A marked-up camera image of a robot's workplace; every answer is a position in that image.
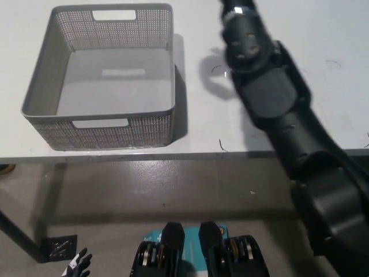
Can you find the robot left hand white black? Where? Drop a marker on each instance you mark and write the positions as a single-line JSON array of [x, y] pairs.
[[78, 264]]

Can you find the black floor foot plate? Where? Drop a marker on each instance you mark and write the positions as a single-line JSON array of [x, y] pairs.
[[60, 248]]

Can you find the black metal table leg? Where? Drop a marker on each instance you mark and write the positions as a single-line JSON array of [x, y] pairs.
[[20, 235]]

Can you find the robot body left black block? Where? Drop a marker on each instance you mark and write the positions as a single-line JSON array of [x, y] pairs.
[[173, 239]]

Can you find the robot body black block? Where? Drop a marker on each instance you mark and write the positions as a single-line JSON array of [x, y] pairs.
[[173, 239], [210, 239]]

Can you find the yellow black round object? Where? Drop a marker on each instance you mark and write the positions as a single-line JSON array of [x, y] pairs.
[[6, 169]]

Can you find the grey perforated plastic basket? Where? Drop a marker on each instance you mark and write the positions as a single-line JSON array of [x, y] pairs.
[[115, 135]]

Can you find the robot body right black block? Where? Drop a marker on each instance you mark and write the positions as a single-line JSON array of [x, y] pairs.
[[210, 239]]

